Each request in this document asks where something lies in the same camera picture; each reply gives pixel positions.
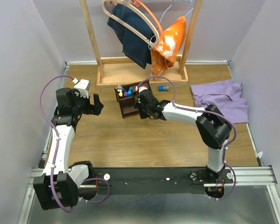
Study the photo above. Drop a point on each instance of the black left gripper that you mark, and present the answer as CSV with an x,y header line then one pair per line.
x,y
95,108

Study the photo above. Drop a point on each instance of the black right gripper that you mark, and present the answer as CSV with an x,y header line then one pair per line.
x,y
142,115

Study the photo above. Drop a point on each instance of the blue grey cylinder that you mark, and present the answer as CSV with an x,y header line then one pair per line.
x,y
163,88

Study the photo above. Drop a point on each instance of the black highlighter blue cap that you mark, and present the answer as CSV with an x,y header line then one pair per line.
x,y
129,94

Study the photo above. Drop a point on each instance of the brown wooden desk organizer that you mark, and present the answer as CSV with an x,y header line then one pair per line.
x,y
127,105

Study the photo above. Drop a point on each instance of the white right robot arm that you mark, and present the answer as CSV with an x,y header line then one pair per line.
x,y
213,128

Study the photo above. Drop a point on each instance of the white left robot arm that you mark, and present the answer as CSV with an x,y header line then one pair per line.
x,y
59,183

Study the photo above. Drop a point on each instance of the wooden clothes rack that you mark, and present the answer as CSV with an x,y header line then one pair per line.
x,y
122,70

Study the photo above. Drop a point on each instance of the orange white cloth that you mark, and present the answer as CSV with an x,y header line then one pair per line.
x,y
164,55

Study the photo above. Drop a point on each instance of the dark blue jeans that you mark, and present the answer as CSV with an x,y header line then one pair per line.
x,y
132,46

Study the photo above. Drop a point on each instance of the beige wooden hanger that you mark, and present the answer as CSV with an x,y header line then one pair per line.
x,y
111,5

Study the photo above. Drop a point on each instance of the purple cloth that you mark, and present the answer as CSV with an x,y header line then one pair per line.
x,y
226,96

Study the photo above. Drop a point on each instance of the orange plastic hanger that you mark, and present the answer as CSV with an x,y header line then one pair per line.
x,y
133,5

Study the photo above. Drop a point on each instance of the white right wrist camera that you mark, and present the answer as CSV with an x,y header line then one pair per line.
x,y
138,89

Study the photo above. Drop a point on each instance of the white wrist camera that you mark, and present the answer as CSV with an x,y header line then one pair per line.
x,y
138,89
82,86

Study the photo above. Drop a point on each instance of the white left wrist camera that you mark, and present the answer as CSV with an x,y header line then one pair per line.
x,y
82,86

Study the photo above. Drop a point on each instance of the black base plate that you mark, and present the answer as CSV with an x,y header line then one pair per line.
x,y
162,180

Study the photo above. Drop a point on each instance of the light blue wire hanger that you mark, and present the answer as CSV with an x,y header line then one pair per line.
x,y
171,4

